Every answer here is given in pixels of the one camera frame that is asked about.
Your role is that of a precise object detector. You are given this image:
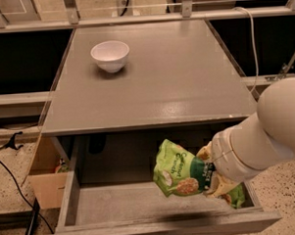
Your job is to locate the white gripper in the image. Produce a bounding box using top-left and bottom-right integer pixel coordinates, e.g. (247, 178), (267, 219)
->
(196, 126), (261, 198)

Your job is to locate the white hanging cable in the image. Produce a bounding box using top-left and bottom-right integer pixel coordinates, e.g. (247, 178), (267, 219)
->
(232, 5), (261, 94)

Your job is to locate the cardboard box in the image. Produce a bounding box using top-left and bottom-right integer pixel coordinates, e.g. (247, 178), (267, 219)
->
(27, 137), (69, 210)

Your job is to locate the green rice chip bag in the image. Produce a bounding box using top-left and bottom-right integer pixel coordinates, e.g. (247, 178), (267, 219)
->
(153, 139), (245, 209)

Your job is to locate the white bowl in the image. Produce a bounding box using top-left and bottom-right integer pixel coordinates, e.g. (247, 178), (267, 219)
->
(90, 40), (130, 73)

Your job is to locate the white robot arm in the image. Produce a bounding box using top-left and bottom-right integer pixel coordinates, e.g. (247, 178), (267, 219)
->
(197, 77), (295, 197)

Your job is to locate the grey cabinet with top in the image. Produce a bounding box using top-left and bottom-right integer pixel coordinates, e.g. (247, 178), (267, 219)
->
(35, 17), (267, 167)

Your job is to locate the black floor cable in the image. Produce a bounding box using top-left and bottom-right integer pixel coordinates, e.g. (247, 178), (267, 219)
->
(0, 150), (56, 235)

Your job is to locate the open grey wooden drawer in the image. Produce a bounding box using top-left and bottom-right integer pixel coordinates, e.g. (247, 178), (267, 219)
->
(33, 120), (283, 235)

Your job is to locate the black clamp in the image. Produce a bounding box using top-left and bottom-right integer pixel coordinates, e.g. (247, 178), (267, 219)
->
(0, 131), (23, 151)

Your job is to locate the small item in box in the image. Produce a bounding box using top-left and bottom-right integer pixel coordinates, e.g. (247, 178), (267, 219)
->
(55, 160), (70, 173)

